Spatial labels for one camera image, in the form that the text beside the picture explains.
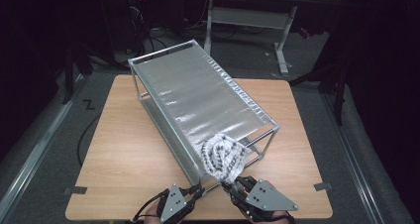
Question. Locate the small red object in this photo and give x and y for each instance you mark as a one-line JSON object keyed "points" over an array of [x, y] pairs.
{"points": [[303, 32]]}

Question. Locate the dark equipment with red light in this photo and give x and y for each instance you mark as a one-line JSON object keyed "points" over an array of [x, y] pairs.
{"points": [[137, 19]]}

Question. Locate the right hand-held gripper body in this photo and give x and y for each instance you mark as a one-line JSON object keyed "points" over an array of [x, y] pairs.
{"points": [[267, 199]]}

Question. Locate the white-framed wooden desk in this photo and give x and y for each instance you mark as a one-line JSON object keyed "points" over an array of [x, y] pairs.
{"points": [[249, 17]]}

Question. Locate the grey tape piece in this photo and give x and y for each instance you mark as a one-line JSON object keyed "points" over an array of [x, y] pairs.
{"points": [[76, 190], [323, 186]]}

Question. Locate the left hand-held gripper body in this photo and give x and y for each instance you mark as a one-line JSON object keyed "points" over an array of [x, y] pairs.
{"points": [[175, 204]]}

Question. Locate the white black patterned cloth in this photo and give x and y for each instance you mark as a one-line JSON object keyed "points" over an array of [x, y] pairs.
{"points": [[226, 158]]}

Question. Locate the person's right hand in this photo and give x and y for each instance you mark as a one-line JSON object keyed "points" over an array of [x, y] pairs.
{"points": [[277, 217]]}

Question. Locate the person's left hand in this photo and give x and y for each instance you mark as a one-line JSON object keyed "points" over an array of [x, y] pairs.
{"points": [[153, 215]]}

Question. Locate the black stand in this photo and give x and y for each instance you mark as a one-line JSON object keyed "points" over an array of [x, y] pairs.
{"points": [[69, 78], [340, 98]]}

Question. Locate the grey two-tier shelf rack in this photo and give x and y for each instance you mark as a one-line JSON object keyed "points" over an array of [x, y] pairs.
{"points": [[198, 95]]}

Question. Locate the metal floor rail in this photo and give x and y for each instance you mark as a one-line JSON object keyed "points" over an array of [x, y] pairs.
{"points": [[362, 186], [23, 179]]}

